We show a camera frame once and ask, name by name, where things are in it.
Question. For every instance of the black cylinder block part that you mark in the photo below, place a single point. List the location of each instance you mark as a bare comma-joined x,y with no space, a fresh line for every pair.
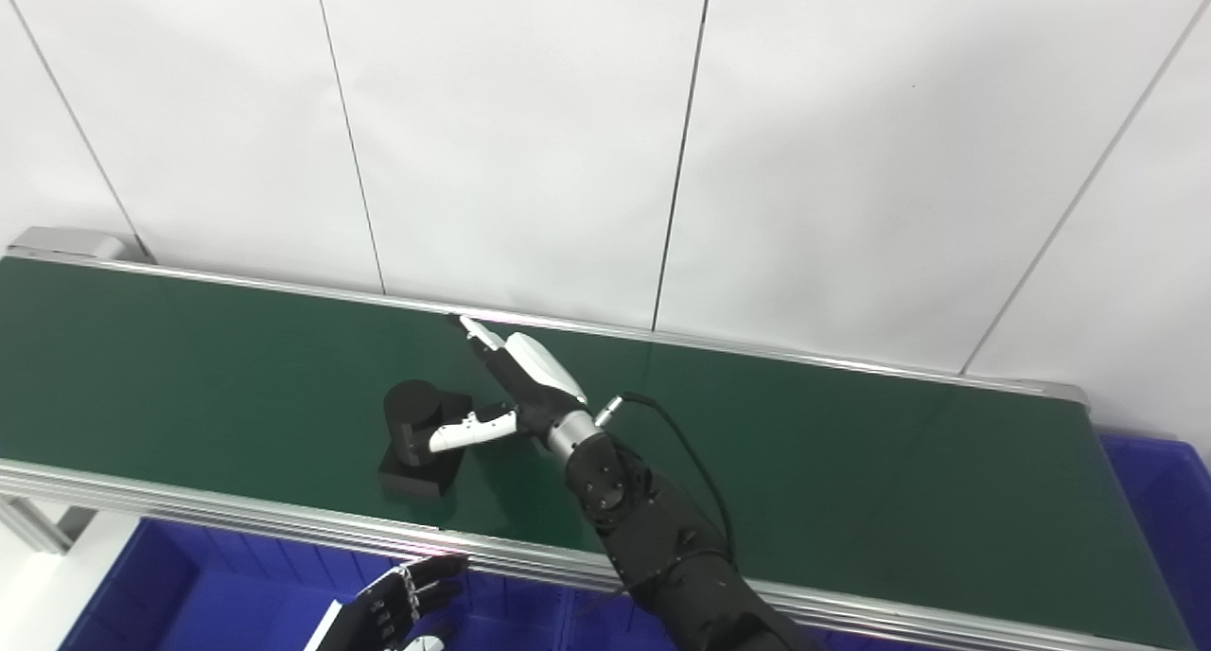
416,462

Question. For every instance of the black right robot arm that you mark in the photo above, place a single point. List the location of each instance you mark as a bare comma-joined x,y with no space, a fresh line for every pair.
662,547

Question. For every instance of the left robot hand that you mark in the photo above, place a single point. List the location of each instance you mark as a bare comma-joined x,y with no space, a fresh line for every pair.
378,613

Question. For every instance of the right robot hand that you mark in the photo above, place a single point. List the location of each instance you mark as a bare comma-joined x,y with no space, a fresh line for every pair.
535,386

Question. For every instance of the aluminium conveyor leg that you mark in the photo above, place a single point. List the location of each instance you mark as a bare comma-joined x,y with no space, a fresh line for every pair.
38,528

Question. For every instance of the blue plastic bin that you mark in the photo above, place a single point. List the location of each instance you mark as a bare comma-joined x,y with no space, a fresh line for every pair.
615,627
236,599
1159,519

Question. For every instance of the green conveyor belt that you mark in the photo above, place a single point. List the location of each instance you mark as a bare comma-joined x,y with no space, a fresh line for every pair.
851,462
284,528

